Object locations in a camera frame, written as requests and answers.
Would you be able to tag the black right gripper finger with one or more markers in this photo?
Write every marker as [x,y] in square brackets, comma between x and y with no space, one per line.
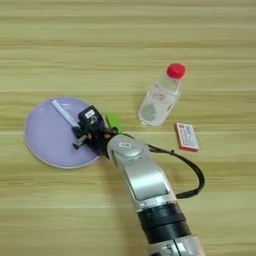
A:
[80,142]

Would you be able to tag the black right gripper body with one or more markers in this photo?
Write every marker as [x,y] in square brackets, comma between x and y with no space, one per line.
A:
[98,138]

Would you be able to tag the green rectangular block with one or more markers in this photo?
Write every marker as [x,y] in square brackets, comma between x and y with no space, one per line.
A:
[114,122]

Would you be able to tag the purple round plate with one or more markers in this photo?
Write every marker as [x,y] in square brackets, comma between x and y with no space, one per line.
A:
[50,140]

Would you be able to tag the white marker with black cap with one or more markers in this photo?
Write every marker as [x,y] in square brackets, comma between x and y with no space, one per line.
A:
[63,112]

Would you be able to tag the clear bottle with red cap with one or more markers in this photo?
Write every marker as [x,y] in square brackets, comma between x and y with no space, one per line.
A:
[159,98]

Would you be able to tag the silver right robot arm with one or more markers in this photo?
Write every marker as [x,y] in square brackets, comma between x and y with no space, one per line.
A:
[150,183]

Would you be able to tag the black box with white label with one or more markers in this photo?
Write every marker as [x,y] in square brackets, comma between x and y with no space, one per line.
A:
[89,116]

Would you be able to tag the red and white small box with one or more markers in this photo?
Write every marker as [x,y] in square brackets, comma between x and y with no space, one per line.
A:
[187,136]

